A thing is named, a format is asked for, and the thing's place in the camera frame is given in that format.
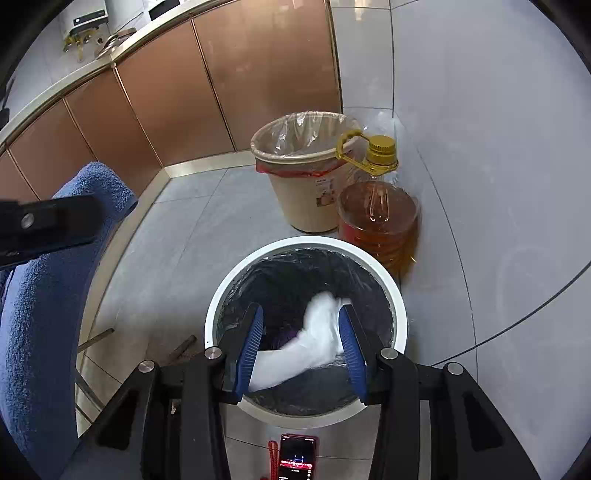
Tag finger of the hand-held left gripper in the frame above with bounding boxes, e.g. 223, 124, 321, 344
0, 194, 103, 269

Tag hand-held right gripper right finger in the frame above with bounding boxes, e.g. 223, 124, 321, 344
338, 305, 541, 480

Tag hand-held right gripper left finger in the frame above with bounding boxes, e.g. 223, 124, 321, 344
60, 302, 266, 480

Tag white paper tissue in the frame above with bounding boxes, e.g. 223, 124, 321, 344
249, 291, 354, 391

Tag white round trash bin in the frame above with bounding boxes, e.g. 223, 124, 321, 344
204, 235, 409, 426

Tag beige trash bin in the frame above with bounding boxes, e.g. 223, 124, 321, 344
250, 111, 365, 233

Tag black bin liner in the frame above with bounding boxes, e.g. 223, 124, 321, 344
217, 247, 395, 416

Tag metal table leg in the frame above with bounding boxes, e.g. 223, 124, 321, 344
166, 336, 198, 365
76, 327, 115, 352

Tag blue towel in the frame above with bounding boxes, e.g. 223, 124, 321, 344
0, 161, 139, 480

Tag cooking oil bottle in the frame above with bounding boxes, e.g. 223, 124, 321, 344
336, 129, 422, 282

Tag red smartphone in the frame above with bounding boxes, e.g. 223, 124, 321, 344
279, 434, 319, 480

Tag brown kitchen base cabinet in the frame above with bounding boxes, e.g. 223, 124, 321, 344
0, 0, 345, 204

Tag brass gas pipe valves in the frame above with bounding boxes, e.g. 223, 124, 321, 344
62, 31, 101, 62

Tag clear red bin liner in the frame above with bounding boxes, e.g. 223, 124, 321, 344
250, 111, 365, 178

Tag white water heater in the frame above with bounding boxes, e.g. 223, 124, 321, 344
65, 0, 114, 35

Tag white microwave oven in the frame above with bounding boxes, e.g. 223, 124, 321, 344
149, 0, 186, 20

